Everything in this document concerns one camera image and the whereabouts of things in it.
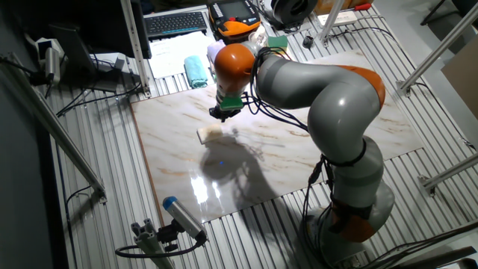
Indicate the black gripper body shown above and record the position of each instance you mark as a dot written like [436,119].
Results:
[222,112]

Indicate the white rectangular sponge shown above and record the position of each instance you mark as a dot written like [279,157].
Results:
[209,133]

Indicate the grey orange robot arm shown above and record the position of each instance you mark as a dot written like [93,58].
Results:
[336,104]

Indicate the green yellow sponge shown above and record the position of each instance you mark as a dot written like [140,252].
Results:
[278,41]

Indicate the teal rolled towel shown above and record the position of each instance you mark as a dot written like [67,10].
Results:
[195,71]

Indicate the purple folded cloth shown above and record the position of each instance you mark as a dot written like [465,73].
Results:
[213,50]

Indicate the white paper sheet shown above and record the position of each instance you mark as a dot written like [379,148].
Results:
[168,52]

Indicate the orange black teach pendant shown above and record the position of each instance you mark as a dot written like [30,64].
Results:
[233,22]

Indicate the black computer keyboard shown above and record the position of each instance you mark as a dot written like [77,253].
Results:
[175,23]

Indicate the small black round object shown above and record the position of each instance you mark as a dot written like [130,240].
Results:
[308,42]

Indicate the black round spool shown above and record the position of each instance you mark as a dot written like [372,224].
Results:
[293,10]

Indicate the short aluminium profile stub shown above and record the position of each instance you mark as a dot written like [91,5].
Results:
[149,243]

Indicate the white power strip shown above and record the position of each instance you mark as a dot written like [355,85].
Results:
[349,16]

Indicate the grey monitor stand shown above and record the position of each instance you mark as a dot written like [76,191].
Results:
[72,48]

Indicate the long slanted aluminium beam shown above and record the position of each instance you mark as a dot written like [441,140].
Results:
[56,130]

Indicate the brown cardboard box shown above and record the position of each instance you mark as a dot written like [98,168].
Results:
[463,82]

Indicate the black flat bar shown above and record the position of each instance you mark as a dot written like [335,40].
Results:
[437,258]

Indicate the black office chair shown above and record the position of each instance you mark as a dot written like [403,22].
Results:
[467,5]

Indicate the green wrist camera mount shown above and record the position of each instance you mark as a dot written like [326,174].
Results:
[231,103]

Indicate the silver camera with blue cap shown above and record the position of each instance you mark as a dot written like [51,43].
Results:
[183,216]

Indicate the upright aluminium profile post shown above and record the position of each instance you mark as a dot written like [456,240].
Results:
[134,45]

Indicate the black camera clamp bracket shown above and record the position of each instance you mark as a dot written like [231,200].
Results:
[168,235]

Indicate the thin aluminium frame post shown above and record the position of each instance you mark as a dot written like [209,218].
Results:
[332,18]

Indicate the silver camera on white mount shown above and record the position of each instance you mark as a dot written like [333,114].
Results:
[52,63]

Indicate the slanted aluminium frame beam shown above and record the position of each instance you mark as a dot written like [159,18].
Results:
[444,46]

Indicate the low aluminium frame beam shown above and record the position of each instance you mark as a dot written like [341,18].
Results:
[452,172]

